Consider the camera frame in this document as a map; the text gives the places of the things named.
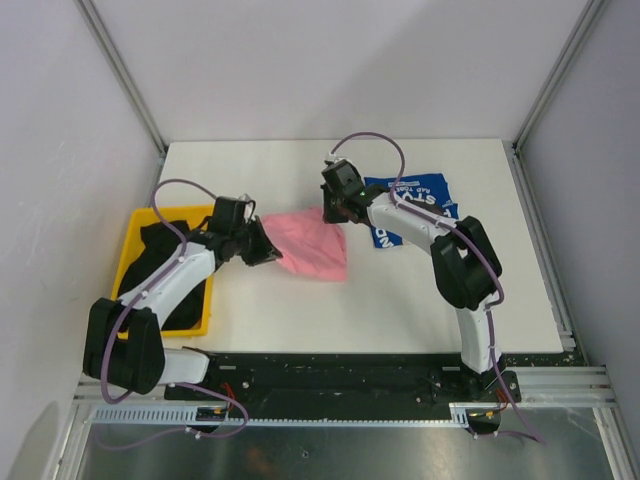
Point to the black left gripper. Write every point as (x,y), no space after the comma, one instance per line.
(266,251)

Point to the yellow plastic bin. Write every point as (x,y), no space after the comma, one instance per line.
(132,247)

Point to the black t-shirt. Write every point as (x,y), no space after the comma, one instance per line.
(159,245)

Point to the aluminium frame post right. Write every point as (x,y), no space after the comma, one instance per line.
(577,39)

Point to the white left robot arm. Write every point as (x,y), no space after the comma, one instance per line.
(124,345)

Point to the pink t-shirt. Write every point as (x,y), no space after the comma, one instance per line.
(309,246)

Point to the aluminium frame post left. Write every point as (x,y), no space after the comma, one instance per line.
(103,38)

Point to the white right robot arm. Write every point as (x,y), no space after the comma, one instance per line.
(466,267)

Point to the aluminium frame post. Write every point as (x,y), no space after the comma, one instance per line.
(577,39)
(103,38)

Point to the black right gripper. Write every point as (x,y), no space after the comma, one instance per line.
(330,215)

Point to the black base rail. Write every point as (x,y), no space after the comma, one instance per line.
(349,379)

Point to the blue printed t-shirt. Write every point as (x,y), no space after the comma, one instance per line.
(429,190)

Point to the white slotted cable duct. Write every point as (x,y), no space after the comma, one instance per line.
(412,414)

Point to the aluminium side rail right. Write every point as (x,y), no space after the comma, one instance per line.
(537,230)

